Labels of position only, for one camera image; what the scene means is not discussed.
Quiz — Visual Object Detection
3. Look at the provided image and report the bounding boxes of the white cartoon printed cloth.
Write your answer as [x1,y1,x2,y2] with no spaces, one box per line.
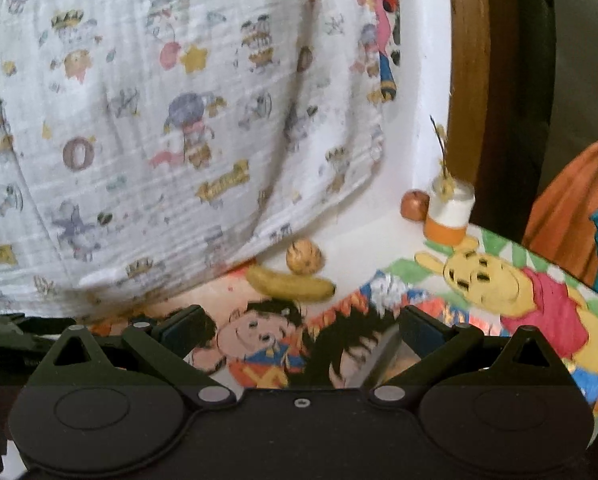
[0,0,406,319]

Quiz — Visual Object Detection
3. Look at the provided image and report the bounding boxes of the yellow banana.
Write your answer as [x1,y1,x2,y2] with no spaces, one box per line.
[246,266,337,303]

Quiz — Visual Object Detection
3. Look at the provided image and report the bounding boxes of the cartoon printed table mat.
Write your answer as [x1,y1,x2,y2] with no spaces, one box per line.
[86,222,598,413]

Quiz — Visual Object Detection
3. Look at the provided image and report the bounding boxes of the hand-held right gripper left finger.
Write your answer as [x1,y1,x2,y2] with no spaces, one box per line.
[35,304,238,409]

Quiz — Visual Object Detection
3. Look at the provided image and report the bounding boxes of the red apple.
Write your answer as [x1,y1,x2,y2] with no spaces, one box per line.
[400,189,432,222]

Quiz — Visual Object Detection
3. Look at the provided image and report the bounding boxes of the white jar with orange band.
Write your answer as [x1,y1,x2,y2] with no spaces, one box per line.
[423,180,476,245]

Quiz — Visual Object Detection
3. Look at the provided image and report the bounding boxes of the striped yellow melon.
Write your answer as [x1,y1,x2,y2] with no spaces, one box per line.
[285,239,325,276]

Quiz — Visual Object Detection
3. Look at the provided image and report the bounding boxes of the brown wooden post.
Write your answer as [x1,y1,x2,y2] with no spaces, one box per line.
[446,0,496,212]

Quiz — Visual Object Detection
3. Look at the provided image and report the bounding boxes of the tall yellow flower twig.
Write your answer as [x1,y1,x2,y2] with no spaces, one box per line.
[429,115,457,197]

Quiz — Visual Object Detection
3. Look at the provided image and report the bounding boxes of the wall poster with orange dress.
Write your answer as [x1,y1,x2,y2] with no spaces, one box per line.
[522,0,598,307]

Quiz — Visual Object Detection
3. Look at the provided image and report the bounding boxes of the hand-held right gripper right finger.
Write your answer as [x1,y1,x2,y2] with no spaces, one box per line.
[371,305,567,407]

